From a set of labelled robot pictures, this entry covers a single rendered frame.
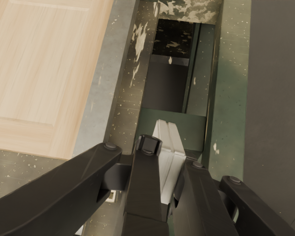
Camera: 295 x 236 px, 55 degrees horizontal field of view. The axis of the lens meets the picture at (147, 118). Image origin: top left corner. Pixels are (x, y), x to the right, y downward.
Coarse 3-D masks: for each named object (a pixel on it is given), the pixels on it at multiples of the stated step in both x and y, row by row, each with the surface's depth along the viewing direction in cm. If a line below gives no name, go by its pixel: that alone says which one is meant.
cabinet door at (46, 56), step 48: (0, 0) 67; (48, 0) 67; (96, 0) 66; (0, 48) 63; (48, 48) 62; (96, 48) 62; (0, 96) 58; (48, 96) 58; (0, 144) 54; (48, 144) 54
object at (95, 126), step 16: (128, 0) 63; (112, 16) 62; (128, 16) 62; (112, 32) 60; (128, 32) 60; (112, 48) 59; (128, 48) 63; (96, 64) 58; (112, 64) 58; (96, 80) 56; (112, 80) 56; (96, 96) 55; (112, 96) 55; (96, 112) 54; (112, 112) 56; (80, 128) 53; (96, 128) 53; (80, 144) 52; (96, 144) 52
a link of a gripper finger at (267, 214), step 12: (228, 180) 14; (240, 180) 14; (228, 192) 13; (240, 192) 13; (252, 192) 13; (240, 204) 12; (252, 204) 12; (264, 204) 12; (240, 216) 12; (252, 216) 11; (264, 216) 11; (276, 216) 11; (240, 228) 12; (252, 228) 11; (264, 228) 10; (276, 228) 10; (288, 228) 11
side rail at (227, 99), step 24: (240, 0) 61; (216, 24) 68; (240, 24) 59; (216, 48) 61; (240, 48) 57; (216, 72) 55; (240, 72) 55; (216, 96) 53; (240, 96) 53; (216, 120) 51; (240, 120) 51; (216, 144) 50; (240, 144) 49; (216, 168) 48; (240, 168) 48
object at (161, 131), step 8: (160, 120) 21; (160, 128) 19; (160, 136) 17; (168, 136) 17; (168, 144) 16; (160, 152) 15; (168, 152) 15; (160, 160) 15; (168, 160) 15; (160, 168) 15; (160, 176) 15; (160, 184) 15
